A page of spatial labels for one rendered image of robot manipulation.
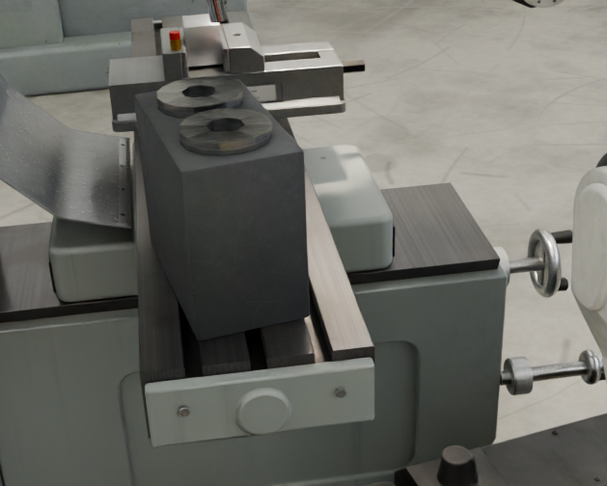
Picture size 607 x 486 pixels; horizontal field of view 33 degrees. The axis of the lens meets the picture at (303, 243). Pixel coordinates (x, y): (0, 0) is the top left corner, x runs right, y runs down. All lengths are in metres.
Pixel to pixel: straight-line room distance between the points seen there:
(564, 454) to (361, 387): 0.48
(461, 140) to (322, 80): 2.30
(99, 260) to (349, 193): 0.39
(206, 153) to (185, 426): 0.26
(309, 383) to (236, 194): 0.20
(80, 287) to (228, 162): 0.59
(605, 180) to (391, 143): 2.77
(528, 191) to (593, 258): 2.39
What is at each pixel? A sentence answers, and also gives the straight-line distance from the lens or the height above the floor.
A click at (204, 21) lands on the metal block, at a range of 1.56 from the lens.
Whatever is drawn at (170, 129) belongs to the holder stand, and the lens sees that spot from 1.04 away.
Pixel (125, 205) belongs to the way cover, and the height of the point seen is 0.85.
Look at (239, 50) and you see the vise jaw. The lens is 1.52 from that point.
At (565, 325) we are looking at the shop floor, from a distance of 2.78.
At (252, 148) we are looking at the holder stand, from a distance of 0.98.
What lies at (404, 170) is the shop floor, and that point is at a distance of 3.59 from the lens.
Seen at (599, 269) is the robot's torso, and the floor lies 0.97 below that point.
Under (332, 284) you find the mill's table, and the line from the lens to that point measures 1.12.
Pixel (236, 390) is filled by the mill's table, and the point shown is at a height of 0.91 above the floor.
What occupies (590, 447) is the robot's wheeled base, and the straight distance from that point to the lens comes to 1.45.
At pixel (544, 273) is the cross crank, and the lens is 1.78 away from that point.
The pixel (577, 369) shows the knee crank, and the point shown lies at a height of 0.51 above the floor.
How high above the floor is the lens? 1.50
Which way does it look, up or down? 29 degrees down
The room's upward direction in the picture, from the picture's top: 2 degrees counter-clockwise
